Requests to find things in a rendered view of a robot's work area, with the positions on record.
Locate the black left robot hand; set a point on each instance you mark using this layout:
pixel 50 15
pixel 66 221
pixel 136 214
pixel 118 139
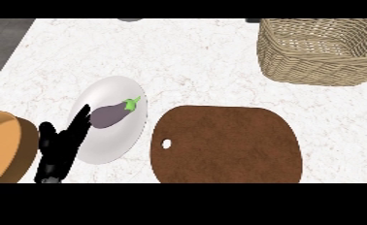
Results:
pixel 59 146

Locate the brown wooden cutting board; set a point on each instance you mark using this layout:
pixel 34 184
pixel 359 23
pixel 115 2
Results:
pixel 229 144

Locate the tan wicker basket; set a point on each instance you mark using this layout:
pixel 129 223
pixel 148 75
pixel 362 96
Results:
pixel 311 64

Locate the orange wooden bowl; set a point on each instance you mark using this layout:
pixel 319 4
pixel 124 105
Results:
pixel 13 148

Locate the purple eggplant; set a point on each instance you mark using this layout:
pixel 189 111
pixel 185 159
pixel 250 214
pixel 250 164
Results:
pixel 106 115

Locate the white oval plate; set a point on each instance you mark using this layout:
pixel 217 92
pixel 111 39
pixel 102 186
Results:
pixel 112 90

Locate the dark grey appliance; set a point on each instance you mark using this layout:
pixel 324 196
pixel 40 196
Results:
pixel 10 35

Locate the grey rounded object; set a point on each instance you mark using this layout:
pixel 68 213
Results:
pixel 129 19

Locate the dark grey block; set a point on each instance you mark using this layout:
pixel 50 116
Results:
pixel 253 19

